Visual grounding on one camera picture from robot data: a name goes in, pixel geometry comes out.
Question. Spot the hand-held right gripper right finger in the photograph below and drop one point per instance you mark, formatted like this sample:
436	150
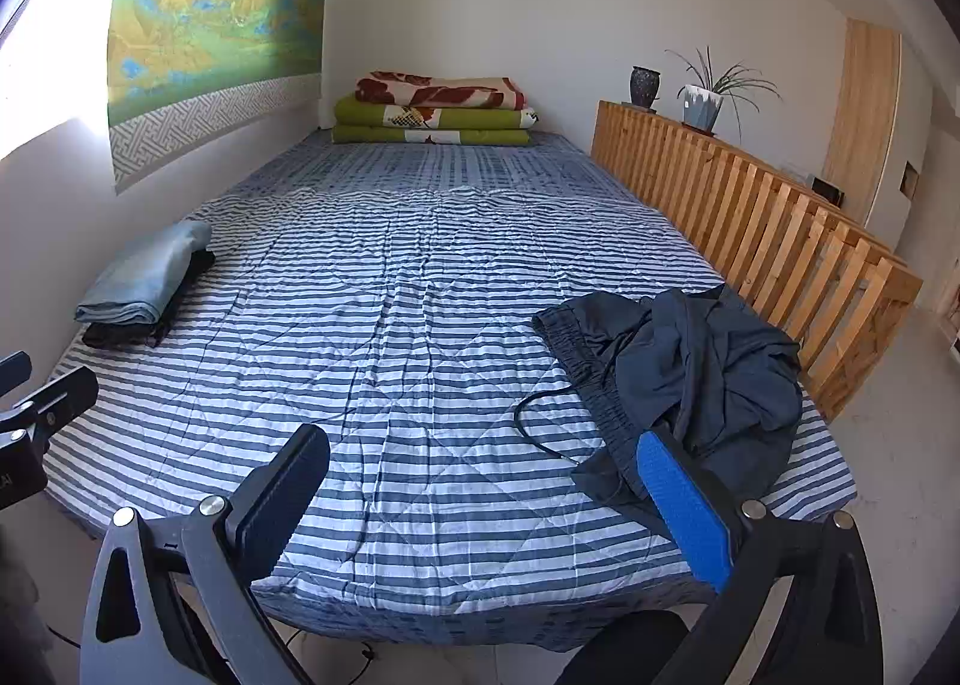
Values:
682	512

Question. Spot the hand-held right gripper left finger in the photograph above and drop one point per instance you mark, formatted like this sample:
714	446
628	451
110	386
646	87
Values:
281	497

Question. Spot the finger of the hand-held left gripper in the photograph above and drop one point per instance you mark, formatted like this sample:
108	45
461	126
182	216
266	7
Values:
67	396
15	366

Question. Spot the black folded garment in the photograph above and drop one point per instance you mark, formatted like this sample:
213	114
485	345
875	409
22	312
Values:
120	337

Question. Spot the light blue folded garment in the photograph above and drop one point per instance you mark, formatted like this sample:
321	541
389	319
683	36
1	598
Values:
142	272

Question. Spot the blue striped bed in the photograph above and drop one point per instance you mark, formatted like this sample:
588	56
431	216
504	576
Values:
390	280

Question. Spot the wooden slatted railing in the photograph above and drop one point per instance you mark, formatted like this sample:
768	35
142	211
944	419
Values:
750	220

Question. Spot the small black box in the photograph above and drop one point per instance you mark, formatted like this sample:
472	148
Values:
829	191

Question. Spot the small white box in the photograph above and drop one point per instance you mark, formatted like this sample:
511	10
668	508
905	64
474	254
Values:
793	170

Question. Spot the potted plant in white pot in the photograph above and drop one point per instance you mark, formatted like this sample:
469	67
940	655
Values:
703	107

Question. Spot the dark ceramic pot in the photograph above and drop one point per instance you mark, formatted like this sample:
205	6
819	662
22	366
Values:
645	87

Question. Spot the red floral folded blanket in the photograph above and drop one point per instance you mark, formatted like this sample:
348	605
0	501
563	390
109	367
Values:
439	91

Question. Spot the light wooden door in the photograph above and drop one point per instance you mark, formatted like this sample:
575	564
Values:
862	107

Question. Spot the landscape wall hanging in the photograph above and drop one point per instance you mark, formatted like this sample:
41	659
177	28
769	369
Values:
217	2

